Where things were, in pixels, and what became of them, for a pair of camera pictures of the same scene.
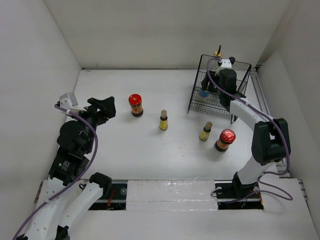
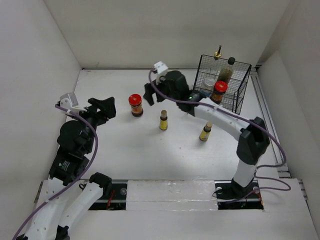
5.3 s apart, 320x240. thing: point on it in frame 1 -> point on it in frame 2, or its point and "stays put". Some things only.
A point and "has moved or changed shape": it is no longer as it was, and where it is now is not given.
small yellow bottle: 205,133 stays put
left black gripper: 106,105 stays put
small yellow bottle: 163,120 stays put
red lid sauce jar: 135,101 stays put
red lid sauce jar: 227,136 has moved or changed shape
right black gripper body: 215,79 -> 163,88
